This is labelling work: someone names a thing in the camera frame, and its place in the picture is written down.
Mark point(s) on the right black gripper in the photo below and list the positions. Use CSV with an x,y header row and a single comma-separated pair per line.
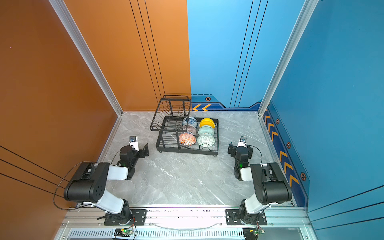
x,y
232,149

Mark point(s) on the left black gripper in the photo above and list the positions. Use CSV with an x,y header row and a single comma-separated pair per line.
x,y
142,154

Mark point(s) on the green patterned white bowl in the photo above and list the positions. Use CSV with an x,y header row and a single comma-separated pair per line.
x,y
206,140

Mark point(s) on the yellow bowl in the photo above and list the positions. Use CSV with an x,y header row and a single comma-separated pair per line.
x,y
207,122

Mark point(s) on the orange patterned bowl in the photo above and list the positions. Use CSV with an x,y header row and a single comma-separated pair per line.
x,y
187,139

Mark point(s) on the pink striped bowl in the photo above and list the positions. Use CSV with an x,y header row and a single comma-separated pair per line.
x,y
189,129

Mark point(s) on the blue white floral bowl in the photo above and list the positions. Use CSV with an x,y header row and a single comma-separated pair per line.
x,y
190,121

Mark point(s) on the light green bowl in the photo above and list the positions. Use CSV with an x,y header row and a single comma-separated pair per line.
x,y
206,130

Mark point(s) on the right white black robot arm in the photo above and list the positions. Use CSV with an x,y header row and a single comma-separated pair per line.
x,y
270,184

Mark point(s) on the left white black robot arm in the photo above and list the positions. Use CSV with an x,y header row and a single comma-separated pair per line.
x,y
88,185

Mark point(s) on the left green circuit board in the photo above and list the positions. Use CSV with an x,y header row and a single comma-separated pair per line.
x,y
123,234

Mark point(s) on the green circuit board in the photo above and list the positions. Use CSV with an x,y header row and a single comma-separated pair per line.
x,y
252,234
123,234

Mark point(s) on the right green circuit board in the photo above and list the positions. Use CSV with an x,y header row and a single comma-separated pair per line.
x,y
252,234

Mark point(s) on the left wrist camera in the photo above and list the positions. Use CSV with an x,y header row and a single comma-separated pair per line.
x,y
134,142

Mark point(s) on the black wire dish rack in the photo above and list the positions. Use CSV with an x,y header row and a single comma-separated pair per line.
x,y
179,130

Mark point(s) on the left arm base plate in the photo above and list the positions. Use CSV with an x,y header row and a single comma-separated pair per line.
x,y
137,217

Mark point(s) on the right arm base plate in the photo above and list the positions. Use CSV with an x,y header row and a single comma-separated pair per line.
x,y
233,218

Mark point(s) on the aluminium front rail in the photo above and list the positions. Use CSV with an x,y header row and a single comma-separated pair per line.
x,y
188,223

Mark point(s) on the right aluminium corner post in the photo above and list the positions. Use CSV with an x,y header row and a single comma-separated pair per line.
x,y
292,43

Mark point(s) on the aluminium corner post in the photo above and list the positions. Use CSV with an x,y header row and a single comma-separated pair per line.
x,y
76,36
292,43

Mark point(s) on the left aluminium corner post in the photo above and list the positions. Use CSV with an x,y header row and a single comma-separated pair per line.
x,y
76,36

